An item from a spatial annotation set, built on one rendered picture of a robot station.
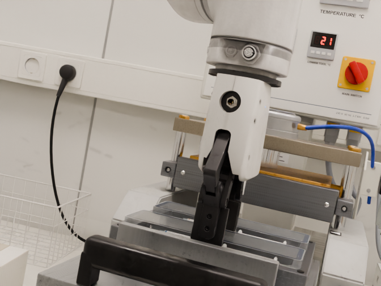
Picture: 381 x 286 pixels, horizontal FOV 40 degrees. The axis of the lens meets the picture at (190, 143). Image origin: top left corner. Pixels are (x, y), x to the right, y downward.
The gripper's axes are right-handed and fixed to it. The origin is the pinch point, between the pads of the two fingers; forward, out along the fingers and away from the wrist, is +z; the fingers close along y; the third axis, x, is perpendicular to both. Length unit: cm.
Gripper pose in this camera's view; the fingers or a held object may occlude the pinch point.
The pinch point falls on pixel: (216, 222)
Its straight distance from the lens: 55.7
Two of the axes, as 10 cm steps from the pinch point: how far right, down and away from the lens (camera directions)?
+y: 2.8, -0.1, 9.6
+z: -1.9, 9.8, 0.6
